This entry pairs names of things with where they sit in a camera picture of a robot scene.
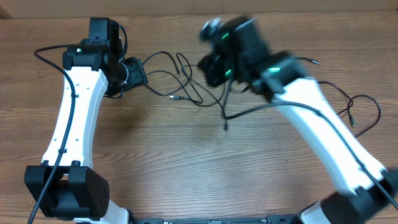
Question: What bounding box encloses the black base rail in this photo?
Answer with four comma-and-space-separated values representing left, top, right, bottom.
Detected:
136, 214, 296, 224

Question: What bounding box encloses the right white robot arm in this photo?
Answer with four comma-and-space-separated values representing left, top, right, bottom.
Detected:
198, 16, 397, 223

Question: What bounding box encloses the thick black cable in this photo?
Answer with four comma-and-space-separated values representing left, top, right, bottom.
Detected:
141, 50, 226, 108

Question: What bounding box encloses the cardboard wall panel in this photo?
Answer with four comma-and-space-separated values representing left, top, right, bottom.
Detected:
1, 0, 397, 19

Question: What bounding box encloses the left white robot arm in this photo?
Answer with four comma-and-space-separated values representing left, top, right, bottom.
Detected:
24, 17, 147, 223

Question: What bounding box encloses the thin black USB cable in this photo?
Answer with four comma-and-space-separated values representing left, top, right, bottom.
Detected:
295, 57, 382, 138

